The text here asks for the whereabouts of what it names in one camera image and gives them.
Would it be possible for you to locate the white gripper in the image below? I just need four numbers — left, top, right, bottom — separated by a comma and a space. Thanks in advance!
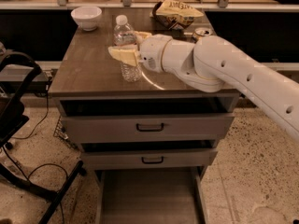
108, 31, 172, 73

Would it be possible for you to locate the clear plastic water bottle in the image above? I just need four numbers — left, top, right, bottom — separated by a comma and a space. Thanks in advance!
113, 15, 142, 82

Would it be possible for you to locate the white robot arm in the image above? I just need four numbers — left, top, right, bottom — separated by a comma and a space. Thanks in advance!
108, 35, 299, 140

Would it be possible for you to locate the white ceramic bowl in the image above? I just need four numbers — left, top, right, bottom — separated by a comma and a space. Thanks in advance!
71, 7, 102, 31

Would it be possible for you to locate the crumpled chip bag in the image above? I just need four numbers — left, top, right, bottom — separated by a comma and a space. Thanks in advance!
152, 0, 204, 30

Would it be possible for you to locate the gold soda can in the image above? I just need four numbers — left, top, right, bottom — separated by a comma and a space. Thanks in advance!
192, 27, 213, 43

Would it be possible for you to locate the top grey drawer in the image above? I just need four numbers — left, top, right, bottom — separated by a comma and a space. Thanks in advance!
62, 113, 234, 144

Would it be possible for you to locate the grey drawer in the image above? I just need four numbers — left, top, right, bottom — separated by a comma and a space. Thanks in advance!
81, 148, 217, 170
62, 113, 234, 144

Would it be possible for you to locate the grey drawer cabinet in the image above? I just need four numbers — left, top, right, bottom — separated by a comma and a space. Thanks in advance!
48, 7, 247, 224

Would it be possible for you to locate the middle grey drawer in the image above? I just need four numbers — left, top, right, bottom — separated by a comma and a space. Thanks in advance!
81, 148, 217, 170

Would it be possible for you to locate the bottom open drawer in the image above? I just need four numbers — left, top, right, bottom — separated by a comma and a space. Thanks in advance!
95, 168, 209, 224

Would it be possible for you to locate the black floor cable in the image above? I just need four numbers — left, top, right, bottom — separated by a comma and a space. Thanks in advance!
12, 77, 69, 224

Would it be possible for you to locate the black chair frame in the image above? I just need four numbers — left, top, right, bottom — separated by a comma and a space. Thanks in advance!
0, 49, 88, 224

